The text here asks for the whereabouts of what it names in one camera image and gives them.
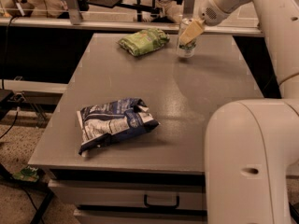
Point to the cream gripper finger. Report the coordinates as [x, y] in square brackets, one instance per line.
[189, 30]

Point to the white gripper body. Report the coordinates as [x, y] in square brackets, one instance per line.
[210, 13]

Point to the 7up soda can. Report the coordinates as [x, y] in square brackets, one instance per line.
[185, 51]

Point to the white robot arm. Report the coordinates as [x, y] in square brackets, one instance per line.
[250, 144]

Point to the green jalapeno chip bag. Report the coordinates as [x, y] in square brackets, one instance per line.
[144, 41]

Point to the blue white chip bag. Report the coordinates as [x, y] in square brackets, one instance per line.
[111, 123]

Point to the grey drawer cabinet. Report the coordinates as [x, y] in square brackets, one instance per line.
[117, 197]

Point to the green packet on floor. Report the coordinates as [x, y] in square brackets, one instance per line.
[27, 174]

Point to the black drawer handle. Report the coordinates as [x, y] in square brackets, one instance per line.
[161, 202]

